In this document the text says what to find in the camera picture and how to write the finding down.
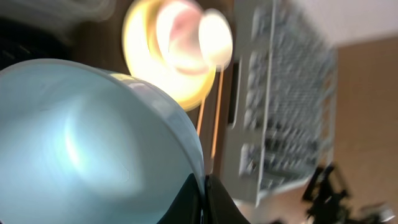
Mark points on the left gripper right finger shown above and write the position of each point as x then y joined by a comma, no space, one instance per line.
220,207

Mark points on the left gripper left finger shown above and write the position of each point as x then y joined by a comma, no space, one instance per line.
186,207

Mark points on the light blue bowl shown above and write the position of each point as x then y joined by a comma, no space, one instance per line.
85,145

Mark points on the small white green cup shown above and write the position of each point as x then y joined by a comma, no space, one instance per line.
215,39

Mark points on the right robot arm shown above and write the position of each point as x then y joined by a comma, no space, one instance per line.
327,192

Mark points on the grey dishwasher rack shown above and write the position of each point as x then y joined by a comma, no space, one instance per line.
282,110

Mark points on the clear plastic waste bin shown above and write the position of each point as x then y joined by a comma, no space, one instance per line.
59,10

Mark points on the black waste tray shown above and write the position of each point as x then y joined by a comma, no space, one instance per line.
20,42

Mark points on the left wooden chopstick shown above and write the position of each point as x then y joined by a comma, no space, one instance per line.
200,117

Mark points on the wooden chopstick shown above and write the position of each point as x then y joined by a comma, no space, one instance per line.
217,115
200,117

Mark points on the right wooden chopstick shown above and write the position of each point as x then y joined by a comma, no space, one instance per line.
217,115

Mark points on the yellow plate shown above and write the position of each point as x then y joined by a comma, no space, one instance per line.
145,62

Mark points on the pink bowl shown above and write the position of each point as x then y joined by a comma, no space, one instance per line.
177,33

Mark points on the dark brown serving tray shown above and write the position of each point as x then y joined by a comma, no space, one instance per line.
99,44

